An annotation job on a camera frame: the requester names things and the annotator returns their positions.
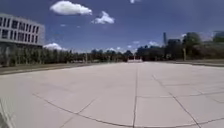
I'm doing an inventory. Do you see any row of trees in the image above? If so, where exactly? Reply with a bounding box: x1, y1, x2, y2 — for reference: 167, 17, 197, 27
0, 31, 224, 67

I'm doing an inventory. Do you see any pale concrete slab plaza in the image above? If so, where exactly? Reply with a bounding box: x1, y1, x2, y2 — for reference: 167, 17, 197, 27
0, 61, 224, 128

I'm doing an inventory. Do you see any tall dark tower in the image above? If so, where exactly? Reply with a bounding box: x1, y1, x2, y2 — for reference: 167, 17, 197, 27
162, 32, 168, 46

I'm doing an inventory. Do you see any grass strip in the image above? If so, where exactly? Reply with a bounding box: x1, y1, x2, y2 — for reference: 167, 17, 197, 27
0, 62, 101, 76
166, 59, 224, 67

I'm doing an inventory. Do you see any large white grey building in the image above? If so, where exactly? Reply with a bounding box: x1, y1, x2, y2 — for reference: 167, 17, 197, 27
0, 13, 46, 50

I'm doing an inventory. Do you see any low pale stone wall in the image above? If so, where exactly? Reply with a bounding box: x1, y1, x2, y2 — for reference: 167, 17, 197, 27
127, 58, 144, 64

